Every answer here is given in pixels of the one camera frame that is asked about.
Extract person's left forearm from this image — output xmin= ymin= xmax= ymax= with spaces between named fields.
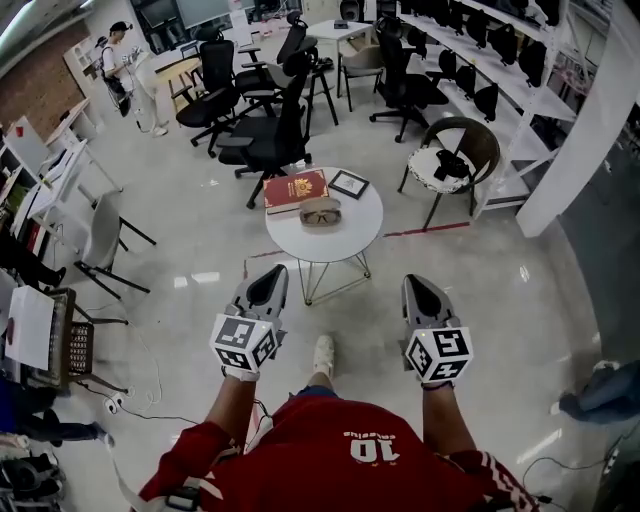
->
xmin=203 ymin=372 xmax=262 ymax=454

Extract brown wicker chair white cushion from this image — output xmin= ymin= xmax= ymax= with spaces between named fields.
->
xmin=396 ymin=115 xmax=502 ymax=233

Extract white round side table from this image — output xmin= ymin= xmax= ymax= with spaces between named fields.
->
xmin=264 ymin=166 xmax=385 ymax=308

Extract white floor cable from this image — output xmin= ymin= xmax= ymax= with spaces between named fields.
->
xmin=82 ymin=302 xmax=166 ymax=414

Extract brown glasses case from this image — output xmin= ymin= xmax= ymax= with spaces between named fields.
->
xmin=298 ymin=196 xmax=343 ymax=229

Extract wooden chair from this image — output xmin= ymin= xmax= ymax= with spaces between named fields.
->
xmin=166 ymin=63 xmax=205 ymax=115

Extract white pillar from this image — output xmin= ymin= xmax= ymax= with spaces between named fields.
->
xmin=515 ymin=0 xmax=640 ymax=240

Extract person's white shoe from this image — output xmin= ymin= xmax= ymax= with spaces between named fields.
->
xmin=311 ymin=333 xmax=336 ymax=376

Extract black mesh office chair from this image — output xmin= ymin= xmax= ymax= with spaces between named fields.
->
xmin=217 ymin=46 xmax=320 ymax=211
xmin=175 ymin=38 xmax=242 ymax=159
xmin=233 ymin=10 xmax=310 ymax=119
xmin=369 ymin=16 xmax=451 ymax=145

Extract person's red jersey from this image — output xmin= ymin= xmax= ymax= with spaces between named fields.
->
xmin=135 ymin=393 xmax=542 ymax=512

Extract red hardcover book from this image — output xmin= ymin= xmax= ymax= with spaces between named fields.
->
xmin=262 ymin=168 xmax=330 ymax=217

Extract white desk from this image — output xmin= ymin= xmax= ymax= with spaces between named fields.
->
xmin=0 ymin=115 xmax=125 ymax=254

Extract dark wooden lattice stool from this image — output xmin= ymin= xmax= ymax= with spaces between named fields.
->
xmin=48 ymin=286 xmax=132 ymax=396

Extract black device on cushion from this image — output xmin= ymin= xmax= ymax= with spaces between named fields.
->
xmin=432 ymin=148 xmax=472 ymax=182

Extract white paper sheet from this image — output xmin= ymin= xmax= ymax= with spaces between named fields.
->
xmin=4 ymin=284 xmax=56 ymax=372

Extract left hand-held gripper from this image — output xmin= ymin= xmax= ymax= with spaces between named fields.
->
xmin=208 ymin=264 xmax=291 ymax=374

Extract dark framed glasses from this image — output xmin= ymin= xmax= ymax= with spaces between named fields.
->
xmin=301 ymin=209 xmax=342 ymax=225

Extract white power strip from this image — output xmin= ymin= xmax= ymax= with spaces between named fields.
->
xmin=101 ymin=386 xmax=137 ymax=415

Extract person's leg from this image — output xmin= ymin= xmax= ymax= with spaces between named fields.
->
xmin=304 ymin=367 xmax=337 ymax=396

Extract white metal shelf rack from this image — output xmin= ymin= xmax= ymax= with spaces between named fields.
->
xmin=397 ymin=0 xmax=584 ymax=221

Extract black picture frame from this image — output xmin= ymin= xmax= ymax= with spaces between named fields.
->
xmin=327 ymin=169 xmax=371 ymax=202

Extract beige armchair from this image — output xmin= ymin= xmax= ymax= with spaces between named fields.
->
xmin=339 ymin=43 xmax=387 ymax=113

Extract grey plastic chair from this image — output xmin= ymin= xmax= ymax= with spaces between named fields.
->
xmin=73 ymin=191 xmax=158 ymax=302

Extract white square table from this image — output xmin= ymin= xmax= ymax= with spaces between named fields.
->
xmin=305 ymin=19 xmax=377 ymax=99

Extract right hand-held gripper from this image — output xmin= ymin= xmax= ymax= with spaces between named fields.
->
xmin=398 ymin=273 xmax=474 ymax=385

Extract person's right forearm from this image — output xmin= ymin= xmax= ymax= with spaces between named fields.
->
xmin=422 ymin=383 xmax=477 ymax=457

